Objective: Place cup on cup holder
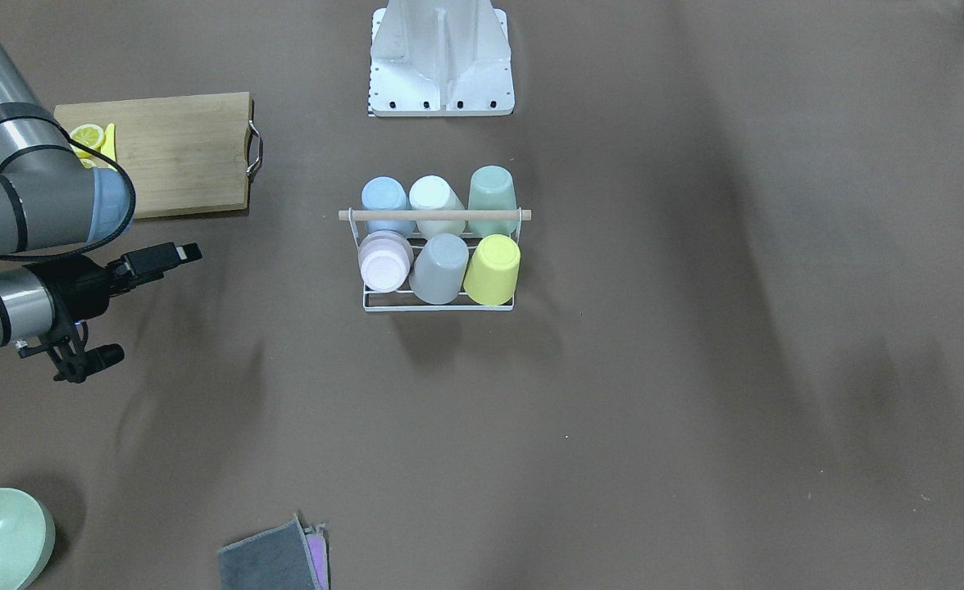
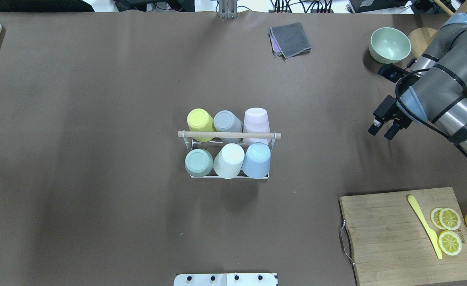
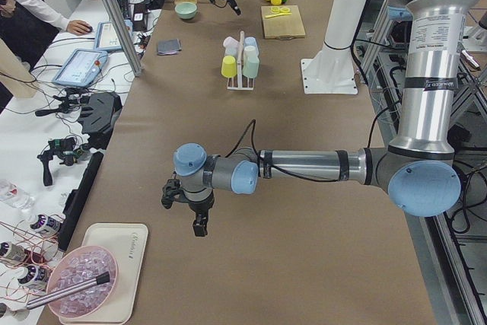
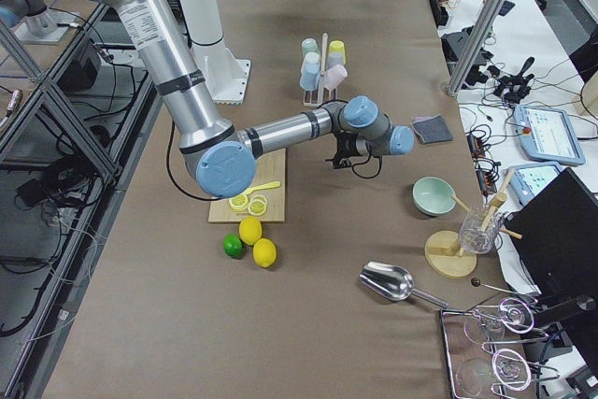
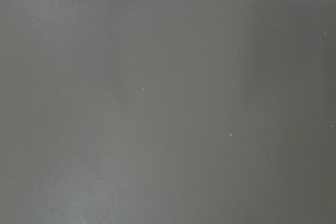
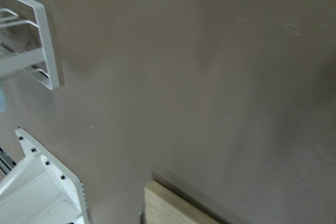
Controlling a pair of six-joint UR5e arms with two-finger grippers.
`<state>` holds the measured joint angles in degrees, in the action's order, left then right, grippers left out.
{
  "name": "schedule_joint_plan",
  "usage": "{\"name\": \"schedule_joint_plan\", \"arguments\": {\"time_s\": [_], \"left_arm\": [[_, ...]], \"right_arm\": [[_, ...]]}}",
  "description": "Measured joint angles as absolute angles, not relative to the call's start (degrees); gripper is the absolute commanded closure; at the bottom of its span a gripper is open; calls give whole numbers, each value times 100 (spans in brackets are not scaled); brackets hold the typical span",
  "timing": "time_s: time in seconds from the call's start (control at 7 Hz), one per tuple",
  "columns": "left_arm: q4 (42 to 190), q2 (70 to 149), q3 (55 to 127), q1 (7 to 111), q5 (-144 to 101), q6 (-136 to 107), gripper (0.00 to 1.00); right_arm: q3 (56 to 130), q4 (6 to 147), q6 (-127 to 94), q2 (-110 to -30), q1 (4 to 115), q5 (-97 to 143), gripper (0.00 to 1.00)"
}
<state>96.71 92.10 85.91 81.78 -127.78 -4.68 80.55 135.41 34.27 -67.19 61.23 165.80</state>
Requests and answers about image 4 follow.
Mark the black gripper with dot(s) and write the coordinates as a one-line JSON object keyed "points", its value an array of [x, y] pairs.
{"points": [[346, 147]]}

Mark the pink cup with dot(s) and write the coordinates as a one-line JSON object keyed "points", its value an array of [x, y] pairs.
{"points": [[334, 76]]}

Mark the green cup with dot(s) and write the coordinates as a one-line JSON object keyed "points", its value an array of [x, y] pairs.
{"points": [[309, 45]]}

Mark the blue cup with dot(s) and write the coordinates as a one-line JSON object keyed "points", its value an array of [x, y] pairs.
{"points": [[310, 76]]}

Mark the grey cup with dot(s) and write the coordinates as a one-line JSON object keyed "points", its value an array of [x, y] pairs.
{"points": [[335, 58]]}

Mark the yellow cup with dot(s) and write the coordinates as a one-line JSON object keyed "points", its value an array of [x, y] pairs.
{"points": [[337, 45]]}

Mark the wooden cutting board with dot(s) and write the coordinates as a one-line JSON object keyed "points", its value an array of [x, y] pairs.
{"points": [[270, 167]]}

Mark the yellow plastic knife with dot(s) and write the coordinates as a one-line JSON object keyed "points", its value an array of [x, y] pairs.
{"points": [[260, 187]]}

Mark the grey folded cloth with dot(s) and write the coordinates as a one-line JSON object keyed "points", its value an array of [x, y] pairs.
{"points": [[432, 129]]}

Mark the green bowl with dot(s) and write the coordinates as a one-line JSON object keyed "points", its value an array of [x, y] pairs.
{"points": [[433, 196]]}

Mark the lemon slice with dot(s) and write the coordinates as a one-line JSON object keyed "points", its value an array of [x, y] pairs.
{"points": [[257, 205], [239, 203]]}

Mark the yellow lemon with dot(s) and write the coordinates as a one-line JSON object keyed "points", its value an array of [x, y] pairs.
{"points": [[250, 230], [264, 252]]}

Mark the metal scoop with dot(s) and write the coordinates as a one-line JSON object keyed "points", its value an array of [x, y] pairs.
{"points": [[394, 283]]}

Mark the green lime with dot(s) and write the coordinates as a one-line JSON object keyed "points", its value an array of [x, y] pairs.
{"points": [[233, 246]]}

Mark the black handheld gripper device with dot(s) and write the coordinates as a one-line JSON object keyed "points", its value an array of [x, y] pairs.
{"points": [[512, 88]]}

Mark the blue teach pendant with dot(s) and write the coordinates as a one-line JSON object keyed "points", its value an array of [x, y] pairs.
{"points": [[546, 134], [529, 180]]}

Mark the black monitor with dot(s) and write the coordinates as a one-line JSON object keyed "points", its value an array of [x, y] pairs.
{"points": [[559, 238]]}

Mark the white wire cup holder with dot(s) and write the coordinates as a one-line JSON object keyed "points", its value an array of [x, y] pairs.
{"points": [[316, 98]]}

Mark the wire glass rack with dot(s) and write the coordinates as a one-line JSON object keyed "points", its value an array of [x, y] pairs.
{"points": [[484, 354]]}

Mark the aluminium frame post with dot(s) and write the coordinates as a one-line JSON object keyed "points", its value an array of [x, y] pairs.
{"points": [[473, 45]]}

